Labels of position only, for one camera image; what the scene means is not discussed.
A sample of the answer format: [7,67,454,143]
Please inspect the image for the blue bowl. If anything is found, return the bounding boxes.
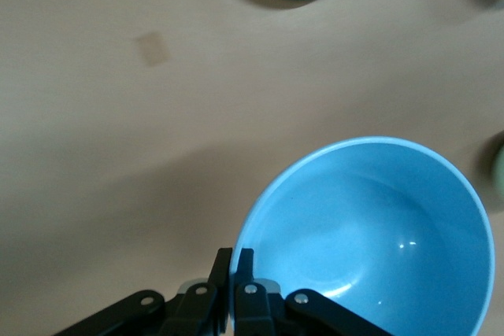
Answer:
[228,136,497,336]

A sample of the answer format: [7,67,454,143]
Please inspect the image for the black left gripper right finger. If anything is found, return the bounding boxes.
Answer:
[233,248,395,336]

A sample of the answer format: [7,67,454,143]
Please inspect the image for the light green bowl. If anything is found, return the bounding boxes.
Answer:
[490,142,504,192]

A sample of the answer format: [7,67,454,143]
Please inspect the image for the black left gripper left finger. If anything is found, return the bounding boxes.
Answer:
[50,247,234,336]

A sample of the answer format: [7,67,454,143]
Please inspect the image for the brown tape patch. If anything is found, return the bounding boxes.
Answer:
[135,31,169,68]

